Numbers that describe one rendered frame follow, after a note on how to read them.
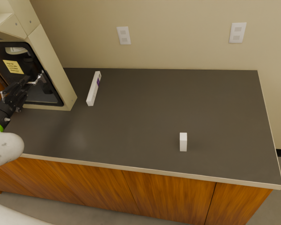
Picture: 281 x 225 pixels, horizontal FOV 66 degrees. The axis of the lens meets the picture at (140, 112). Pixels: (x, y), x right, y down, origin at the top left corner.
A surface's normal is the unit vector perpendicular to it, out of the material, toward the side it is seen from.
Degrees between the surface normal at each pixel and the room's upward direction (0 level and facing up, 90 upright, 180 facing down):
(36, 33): 90
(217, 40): 90
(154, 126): 0
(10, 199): 0
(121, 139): 0
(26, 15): 90
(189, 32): 90
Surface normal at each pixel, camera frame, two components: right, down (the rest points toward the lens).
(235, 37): -0.20, 0.75
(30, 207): -0.14, -0.66
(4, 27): 0.97, 0.06
